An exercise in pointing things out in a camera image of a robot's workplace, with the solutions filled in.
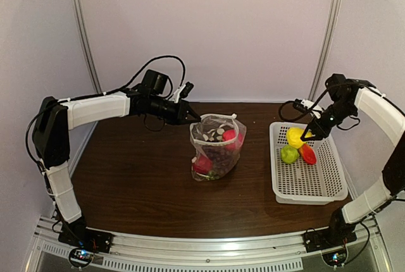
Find yellow fake lemon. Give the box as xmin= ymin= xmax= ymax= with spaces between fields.
xmin=286 ymin=127 xmax=306 ymax=149

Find red fake apple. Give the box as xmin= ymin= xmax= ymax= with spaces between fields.
xmin=298 ymin=144 xmax=317 ymax=165

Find green fake apple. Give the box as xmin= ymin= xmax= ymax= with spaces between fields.
xmin=280 ymin=145 xmax=300 ymax=164

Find clear zip top bag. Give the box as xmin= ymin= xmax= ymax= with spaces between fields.
xmin=189 ymin=113 xmax=247 ymax=182

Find pink fake peach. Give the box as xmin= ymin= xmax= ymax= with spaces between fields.
xmin=222 ymin=129 xmax=244 ymax=151

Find purple fake grapes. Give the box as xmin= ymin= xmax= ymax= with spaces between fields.
xmin=202 ymin=146 xmax=239 ymax=176

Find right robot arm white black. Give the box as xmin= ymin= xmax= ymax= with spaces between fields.
xmin=294 ymin=73 xmax=404 ymax=244

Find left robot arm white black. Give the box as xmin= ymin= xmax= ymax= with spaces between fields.
xmin=32 ymin=70 xmax=201 ymax=240

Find green fake grapes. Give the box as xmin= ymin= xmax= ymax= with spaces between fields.
xmin=201 ymin=171 xmax=221 ymax=180

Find white perforated plastic basket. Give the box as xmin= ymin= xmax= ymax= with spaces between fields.
xmin=269 ymin=122 xmax=348 ymax=205

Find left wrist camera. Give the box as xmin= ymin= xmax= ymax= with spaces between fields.
xmin=171 ymin=82 xmax=194 ymax=103

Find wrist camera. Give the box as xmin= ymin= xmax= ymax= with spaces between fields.
xmin=171 ymin=82 xmax=194 ymax=103
xmin=292 ymin=99 xmax=324 ymax=118

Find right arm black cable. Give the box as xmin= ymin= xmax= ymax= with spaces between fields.
xmin=278 ymin=88 xmax=333 ymax=123

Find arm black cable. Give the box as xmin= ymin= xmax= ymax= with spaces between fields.
xmin=278 ymin=88 xmax=333 ymax=123
xmin=27 ymin=56 xmax=187 ymax=171

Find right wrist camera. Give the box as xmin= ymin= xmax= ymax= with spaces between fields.
xmin=292 ymin=99 xmax=324 ymax=118

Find right aluminium frame post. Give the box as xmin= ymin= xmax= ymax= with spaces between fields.
xmin=309 ymin=0 xmax=342 ymax=99

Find aluminium frame post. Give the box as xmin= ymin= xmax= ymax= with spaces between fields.
xmin=309 ymin=0 xmax=342 ymax=99
xmin=72 ymin=0 xmax=102 ymax=93

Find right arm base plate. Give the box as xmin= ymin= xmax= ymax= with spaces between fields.
xmin=302 ymin=228 xmax=357 ymax=252

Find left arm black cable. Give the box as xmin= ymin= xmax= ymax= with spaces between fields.
xmin=27 ymin=56 xmax=187 ymax=171

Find aluminium front rail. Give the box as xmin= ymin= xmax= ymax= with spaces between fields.
xmin=31 ymin=216 xmax=385 ymax=271

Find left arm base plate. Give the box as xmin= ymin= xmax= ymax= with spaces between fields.
xmin=58 ymin=228 xmax=113 ymax=253

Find left aluminium frame post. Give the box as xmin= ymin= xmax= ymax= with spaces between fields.
xmin=72 ymin=0 xmax=102 ymax=93

